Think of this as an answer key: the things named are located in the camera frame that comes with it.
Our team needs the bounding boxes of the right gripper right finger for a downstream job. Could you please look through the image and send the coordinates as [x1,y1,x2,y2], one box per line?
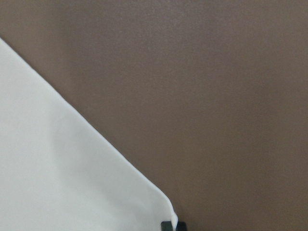
[176,221,187,231]

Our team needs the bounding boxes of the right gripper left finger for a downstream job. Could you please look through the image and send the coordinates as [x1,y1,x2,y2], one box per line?
[161,221,172,231]

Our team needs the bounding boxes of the cream long sleeve cat shirt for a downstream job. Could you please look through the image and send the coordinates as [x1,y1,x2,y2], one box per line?
[0,41,178,231]

